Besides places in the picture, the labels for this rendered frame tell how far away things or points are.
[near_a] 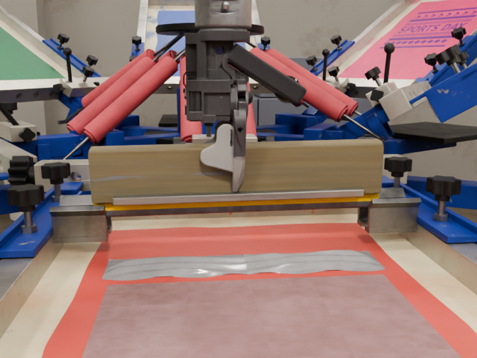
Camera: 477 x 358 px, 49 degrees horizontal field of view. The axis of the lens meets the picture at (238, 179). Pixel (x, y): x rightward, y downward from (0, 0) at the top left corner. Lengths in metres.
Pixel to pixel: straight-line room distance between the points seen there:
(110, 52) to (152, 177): 4.12
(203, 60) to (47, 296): 0.35
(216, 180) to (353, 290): 0.24
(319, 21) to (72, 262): 4.39
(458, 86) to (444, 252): 0.45
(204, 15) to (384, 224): 0.38
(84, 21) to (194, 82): 4.19
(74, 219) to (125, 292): 0.15
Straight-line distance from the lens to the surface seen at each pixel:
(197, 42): 0.71
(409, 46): 2.22
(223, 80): 0.69
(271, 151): 0.73
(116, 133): 1.36
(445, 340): 0.56
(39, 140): 1.35
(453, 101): 1.10
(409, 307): 0.62
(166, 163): 0.72
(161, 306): 0.60
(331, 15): 5.01
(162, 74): 1.40
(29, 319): 0.60
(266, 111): 3.73
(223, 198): 0.72
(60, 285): 0.68
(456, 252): 0.71
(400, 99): 1.13
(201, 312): 0.58
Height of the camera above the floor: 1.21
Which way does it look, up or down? 12 degrees down
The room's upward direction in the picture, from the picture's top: straight up
